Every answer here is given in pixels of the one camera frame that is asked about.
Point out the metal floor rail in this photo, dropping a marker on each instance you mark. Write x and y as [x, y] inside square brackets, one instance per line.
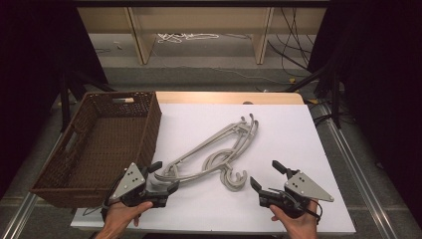
[361, 166]
[16, 219]

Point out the person's right hand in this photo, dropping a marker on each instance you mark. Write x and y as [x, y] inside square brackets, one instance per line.
[293, 223]

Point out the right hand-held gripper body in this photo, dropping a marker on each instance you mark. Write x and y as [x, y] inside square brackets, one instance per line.
[298, 194]

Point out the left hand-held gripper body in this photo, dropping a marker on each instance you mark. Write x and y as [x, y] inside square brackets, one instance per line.
[131, 182]

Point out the white table sheet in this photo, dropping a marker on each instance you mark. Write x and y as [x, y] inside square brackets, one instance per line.
[285, 139]

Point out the dark curtain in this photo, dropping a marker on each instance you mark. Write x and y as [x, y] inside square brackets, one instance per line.
[381, 83]
[33, 66]

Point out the black metal stand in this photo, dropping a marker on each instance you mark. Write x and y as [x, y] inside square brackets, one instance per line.
[335, 99]
[64, 103]

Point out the light wooden shelf unit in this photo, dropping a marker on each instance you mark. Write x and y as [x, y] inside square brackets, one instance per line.
[199, 20]

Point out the person's left hand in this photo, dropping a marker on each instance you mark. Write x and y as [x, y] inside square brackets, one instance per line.
[123, 214]

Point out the light wooden table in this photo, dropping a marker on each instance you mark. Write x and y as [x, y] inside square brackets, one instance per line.
[215, 98]

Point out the brown wicker basket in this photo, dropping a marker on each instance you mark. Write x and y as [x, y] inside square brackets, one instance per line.
[109, 139]

